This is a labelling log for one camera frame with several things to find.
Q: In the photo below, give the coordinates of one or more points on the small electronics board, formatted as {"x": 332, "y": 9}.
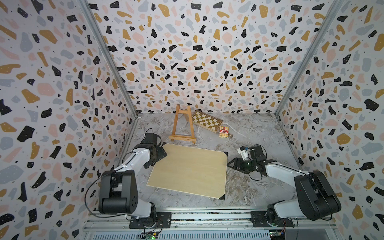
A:
{"x": 149, "y": 236}

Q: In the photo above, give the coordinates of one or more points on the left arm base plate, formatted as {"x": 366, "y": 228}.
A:
{"x": 160, "y": 220}

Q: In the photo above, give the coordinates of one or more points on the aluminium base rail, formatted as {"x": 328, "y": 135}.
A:
{"x": 216, "y": 223}

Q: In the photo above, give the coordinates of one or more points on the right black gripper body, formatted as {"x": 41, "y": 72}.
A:
{"x": 246, "y": 166}

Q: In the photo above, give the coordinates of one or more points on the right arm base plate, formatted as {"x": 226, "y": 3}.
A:
{"x": 263, "y": 219}

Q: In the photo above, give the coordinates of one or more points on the small red white box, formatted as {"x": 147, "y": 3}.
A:
{"x": 224, "y": 132}

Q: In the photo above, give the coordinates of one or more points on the light wooden board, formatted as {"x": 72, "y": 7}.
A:
{"x": 192, "y": 171}

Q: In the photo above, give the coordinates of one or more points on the wooden chessboard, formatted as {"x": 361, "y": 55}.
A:
{"x": 206, "y": 121}

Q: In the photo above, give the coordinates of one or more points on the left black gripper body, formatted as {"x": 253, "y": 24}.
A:
{"x": 160, "y": 153}

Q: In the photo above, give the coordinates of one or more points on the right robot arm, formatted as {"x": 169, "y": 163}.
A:
{"x": 316, "y": 199}

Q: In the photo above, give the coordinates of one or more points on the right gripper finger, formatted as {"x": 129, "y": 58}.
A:
{"x": 233, "y": 163}
{"x": 235, "y": 168}

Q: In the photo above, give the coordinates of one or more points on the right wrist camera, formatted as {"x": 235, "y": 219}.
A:
{"x": 244, "y": 152}

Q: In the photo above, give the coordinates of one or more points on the wooden easel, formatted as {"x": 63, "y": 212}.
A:
{"x": 183, "y": 128}

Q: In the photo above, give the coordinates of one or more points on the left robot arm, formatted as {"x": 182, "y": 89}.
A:
{"x": 119, "y": 190}

